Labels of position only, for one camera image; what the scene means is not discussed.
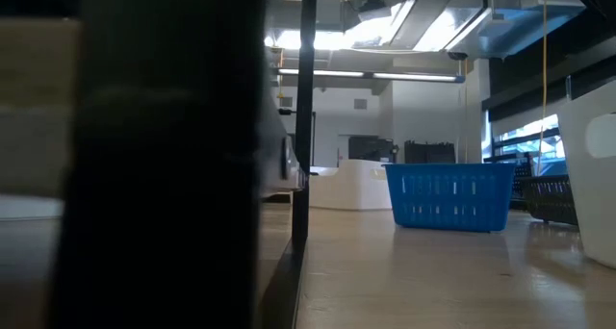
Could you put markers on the white plastic basket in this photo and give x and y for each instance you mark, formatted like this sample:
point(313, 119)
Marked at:
point(346, 184)
point(274, 141)
point(592, 199)

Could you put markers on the blue slotted plastic basket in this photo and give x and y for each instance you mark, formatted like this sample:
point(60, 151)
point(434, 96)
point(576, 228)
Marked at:
point(447, 199)

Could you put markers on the black slotted plastic basket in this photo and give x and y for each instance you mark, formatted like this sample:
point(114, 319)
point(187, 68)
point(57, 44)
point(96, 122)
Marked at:
point(520, 184)
point(548, 199)

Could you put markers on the black background cabinet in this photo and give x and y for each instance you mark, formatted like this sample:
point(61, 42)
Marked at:
point(428, 153)
point(370, 148)

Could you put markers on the fluorescent ceiling light tube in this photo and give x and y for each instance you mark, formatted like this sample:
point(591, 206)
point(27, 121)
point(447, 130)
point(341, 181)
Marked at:
point(409, 76)

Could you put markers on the silver ceiling air duct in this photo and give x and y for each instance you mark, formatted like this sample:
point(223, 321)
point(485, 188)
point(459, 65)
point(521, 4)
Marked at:
point(433, 21)

